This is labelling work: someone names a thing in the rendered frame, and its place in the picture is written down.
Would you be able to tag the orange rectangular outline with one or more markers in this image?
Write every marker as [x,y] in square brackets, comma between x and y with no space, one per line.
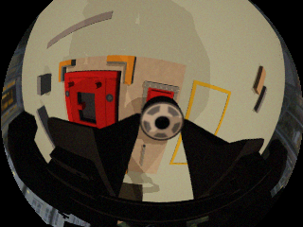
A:
[190,107]

